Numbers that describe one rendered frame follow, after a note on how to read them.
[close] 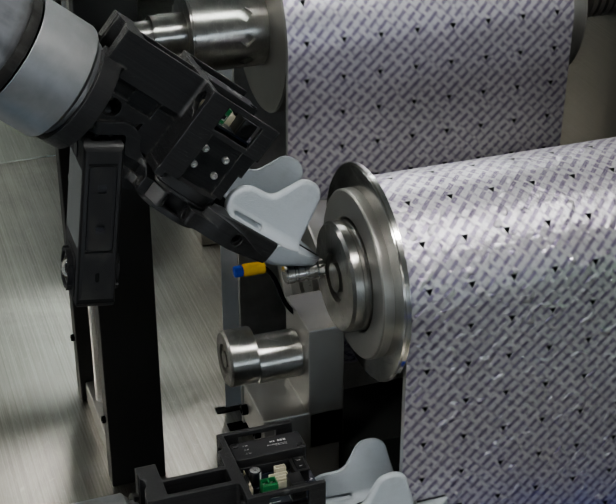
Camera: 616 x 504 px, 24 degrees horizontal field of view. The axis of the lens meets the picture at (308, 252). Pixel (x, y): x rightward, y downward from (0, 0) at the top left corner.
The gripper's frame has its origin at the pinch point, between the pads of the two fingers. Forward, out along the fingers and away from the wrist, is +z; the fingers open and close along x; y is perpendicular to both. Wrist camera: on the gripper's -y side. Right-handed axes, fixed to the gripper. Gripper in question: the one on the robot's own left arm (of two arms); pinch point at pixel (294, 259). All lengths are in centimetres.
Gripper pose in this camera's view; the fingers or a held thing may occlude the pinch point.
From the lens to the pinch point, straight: 96.9
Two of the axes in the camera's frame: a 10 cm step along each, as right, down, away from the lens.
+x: -3.3, -4.6, 8.2
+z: 7.3, 4.3, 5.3
